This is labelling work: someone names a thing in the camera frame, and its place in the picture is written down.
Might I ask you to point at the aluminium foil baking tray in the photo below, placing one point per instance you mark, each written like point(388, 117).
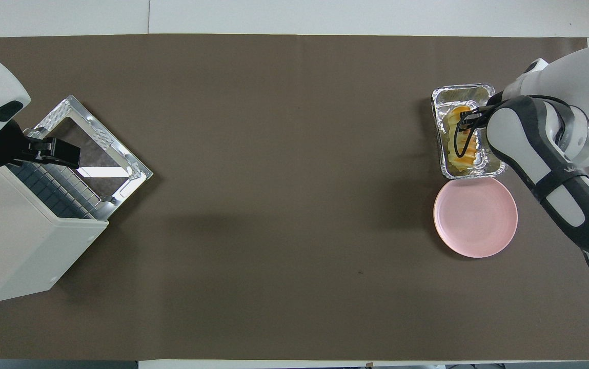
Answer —
point(445, 97)

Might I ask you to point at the silver glass oven door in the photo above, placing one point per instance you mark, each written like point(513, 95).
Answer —
point(115, 159)

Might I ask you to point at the cream white toaster oven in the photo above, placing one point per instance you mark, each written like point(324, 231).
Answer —
point(12, 241)

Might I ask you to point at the yellow sliced bread loaf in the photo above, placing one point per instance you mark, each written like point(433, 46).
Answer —
point(455, 115)

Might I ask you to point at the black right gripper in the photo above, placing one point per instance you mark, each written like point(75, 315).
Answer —
point(481, 115)

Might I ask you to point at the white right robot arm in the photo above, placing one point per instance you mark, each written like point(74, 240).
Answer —
point(571, 205)

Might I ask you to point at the pink round plate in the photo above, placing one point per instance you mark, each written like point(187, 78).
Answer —
point(475, 218)

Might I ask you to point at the brown paper table mat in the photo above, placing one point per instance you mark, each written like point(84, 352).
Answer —
point(273, 154)

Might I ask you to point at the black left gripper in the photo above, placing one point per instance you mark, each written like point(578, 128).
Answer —
point(2, 146)

